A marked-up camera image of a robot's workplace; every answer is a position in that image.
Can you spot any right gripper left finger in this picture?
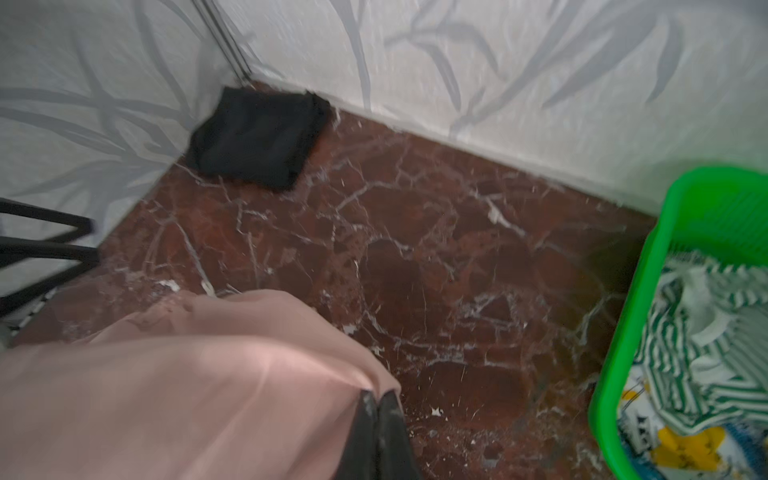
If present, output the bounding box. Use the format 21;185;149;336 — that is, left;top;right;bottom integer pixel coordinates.
334;391;378;480

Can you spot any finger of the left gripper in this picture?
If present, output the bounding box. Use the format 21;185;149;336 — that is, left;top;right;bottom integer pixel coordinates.
1;198;94;245
0;235;102;318

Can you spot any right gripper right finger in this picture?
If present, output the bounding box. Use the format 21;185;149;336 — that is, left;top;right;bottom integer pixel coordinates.
376;390;422;480

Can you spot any pink garment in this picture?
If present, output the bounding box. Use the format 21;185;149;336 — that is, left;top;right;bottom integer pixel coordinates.
1;290;400;479

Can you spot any black shirt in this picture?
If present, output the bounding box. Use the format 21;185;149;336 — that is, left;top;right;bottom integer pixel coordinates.
184;87;332;192

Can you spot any green white striped garment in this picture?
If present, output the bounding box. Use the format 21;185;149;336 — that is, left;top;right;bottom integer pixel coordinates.
634;251;767;435

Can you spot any yellow blue patterned garment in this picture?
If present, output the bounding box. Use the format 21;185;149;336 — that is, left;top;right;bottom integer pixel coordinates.
617;366;767;479

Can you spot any green plastic basket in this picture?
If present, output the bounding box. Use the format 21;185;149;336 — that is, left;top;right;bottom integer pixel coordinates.
588;165;767;479

